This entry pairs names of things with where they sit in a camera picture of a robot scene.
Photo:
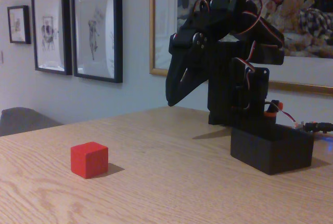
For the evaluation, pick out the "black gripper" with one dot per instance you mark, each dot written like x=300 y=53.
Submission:
x=185 y=52

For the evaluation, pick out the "medium black picture frame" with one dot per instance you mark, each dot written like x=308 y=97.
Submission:
x=49 y=30

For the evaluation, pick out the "black rectangular box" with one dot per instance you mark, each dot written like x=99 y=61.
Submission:
x=270 y=156

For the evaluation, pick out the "large gold framed painting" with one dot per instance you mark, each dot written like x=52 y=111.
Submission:
x=299 y=13

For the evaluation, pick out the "small black picture frame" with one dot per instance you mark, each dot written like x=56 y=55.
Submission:
x=18 y=24

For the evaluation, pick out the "red cube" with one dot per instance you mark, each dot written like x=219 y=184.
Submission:
x=88 y=160

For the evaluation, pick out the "grey upholstered chair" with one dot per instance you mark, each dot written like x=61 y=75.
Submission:
x=23 y=121

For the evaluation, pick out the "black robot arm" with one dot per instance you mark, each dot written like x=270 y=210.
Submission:
x=221 y=91

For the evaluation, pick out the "large black picture frame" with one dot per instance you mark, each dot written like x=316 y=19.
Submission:
x=96 y=31

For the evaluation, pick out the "orange and black table clamp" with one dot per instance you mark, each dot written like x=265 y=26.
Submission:
x=271 y=112

